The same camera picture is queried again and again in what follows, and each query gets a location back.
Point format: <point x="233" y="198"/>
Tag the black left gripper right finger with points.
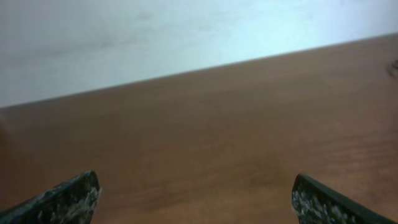
<point x="316" y="203"/>

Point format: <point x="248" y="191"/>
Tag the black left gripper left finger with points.
<point x="73" y="201"/>

